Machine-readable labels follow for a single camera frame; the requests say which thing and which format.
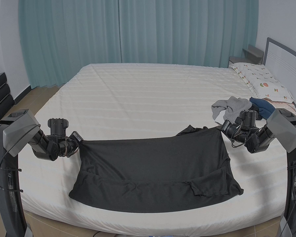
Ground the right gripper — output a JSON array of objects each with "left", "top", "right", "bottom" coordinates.
[{"left": 221, "top": 120, "right": 241, "bottom": 140}]

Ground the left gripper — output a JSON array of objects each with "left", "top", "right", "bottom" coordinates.
[{"left": 64, "top": 131, "right": 84, "bottom": 155}]

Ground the black T-shirt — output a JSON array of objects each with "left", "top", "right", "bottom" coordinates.
[{"left": 69, "top": 124, "right": 245, "bottom": 213}]

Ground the pile of clothes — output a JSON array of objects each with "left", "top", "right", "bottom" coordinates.
[{"left": 211, "top": 96, "right": 277, "bottom": 124}]

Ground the bed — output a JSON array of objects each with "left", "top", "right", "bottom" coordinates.
[{"left": 17, "top": 37, "right": 296, "bottom": 231}]

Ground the white printed pillow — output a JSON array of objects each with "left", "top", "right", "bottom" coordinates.
[{"left": 229, "top": 62, "right": 294, "bottom": 103}]

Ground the grey bedside table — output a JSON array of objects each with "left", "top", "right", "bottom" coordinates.
[{"left": 229, "top": 44, "right": 264, "bottom": 65}]

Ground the black chest of drawers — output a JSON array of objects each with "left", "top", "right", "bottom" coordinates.
[{"left": 0, "top": 73, "right": 15, "bottom": 128}]

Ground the blue-green curtain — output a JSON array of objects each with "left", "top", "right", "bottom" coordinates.
[
  {"left": 18, "top": 0, "right": 121, "bottom": 89},
  {"left": 118, "top": 0, "right": 259, "bottom": 68}
]

